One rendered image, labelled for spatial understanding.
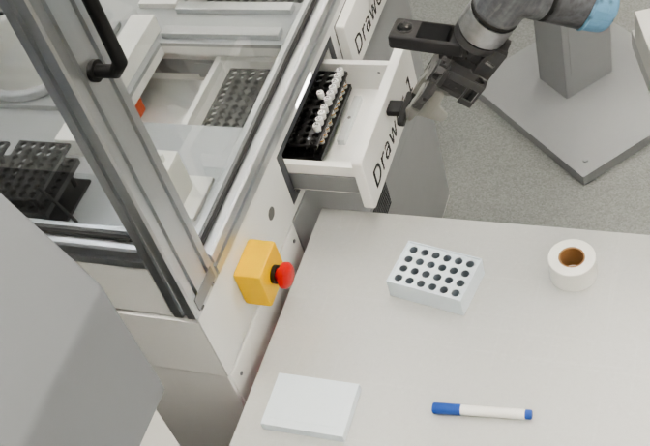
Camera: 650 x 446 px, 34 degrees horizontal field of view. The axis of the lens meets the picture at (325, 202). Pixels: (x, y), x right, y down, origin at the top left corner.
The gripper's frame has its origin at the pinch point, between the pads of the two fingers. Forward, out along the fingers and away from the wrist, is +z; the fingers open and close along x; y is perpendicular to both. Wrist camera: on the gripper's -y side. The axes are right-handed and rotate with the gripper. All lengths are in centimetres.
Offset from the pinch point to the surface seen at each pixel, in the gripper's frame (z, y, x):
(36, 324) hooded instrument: -54, -30, -86
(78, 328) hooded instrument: -52, -28, -84
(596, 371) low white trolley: -6, 36, -35
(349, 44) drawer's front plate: 11.9, -11.5, 17.4
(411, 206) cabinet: 60, 20, 30
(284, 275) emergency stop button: 8.6, -7.5, -34.0
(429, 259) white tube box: 6.2, 12.3, -21.5
